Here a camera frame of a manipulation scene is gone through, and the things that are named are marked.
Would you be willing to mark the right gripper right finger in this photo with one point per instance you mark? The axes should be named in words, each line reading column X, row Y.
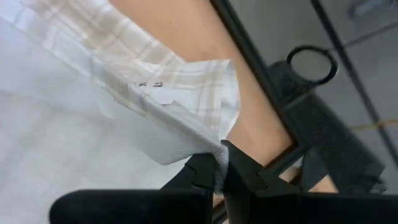
column 280, row 208

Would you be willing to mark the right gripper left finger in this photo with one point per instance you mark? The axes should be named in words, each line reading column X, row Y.
column 140, row 205

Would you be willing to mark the white plaid towel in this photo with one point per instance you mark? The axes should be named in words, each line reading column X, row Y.
column 77, row 124

